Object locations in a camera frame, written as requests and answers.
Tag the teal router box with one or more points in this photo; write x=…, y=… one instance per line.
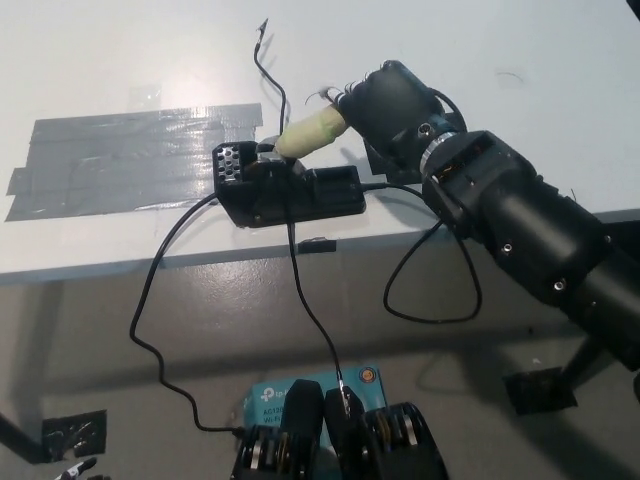
x=367, y=385

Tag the small black tape strip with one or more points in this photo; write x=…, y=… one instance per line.
x=317, y=246

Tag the grey duct tape patch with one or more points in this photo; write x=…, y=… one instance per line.
x=125, y=155

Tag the black table leg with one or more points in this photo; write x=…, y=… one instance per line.
x=582, y=365
x=20, y=437

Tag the black alligator clip lead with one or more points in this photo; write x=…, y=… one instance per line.
x=300, y=280

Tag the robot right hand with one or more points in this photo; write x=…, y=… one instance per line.
x=392, y=110

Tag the black tape patch on table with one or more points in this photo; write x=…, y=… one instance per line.
x=376, y=165

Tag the black robot body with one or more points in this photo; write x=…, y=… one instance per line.
x=345, y=445

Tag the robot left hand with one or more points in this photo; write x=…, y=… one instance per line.
x=75, y=468

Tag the black floor tape patch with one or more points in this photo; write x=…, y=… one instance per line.
x=75, y=432
x=537, y=395

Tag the black soldering iron base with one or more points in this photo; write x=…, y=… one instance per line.
x=300, y=197

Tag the soldering iron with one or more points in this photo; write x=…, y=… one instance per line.
x=312, y=132

